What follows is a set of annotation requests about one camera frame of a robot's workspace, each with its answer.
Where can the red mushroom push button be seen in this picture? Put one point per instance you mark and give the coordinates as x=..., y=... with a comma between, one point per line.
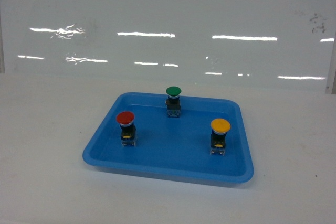
x=128, y=134

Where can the green mushroom push button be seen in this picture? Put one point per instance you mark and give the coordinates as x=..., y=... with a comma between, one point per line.
x=173, y=106

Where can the blue plastic tray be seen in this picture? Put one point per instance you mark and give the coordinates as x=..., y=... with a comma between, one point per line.
x=173, y=148

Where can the yellow mushroom push button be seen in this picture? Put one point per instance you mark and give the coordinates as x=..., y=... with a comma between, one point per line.
x=220, y=128

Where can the white whiteboard panel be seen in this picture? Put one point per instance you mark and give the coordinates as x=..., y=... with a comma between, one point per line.
x=268, y=44

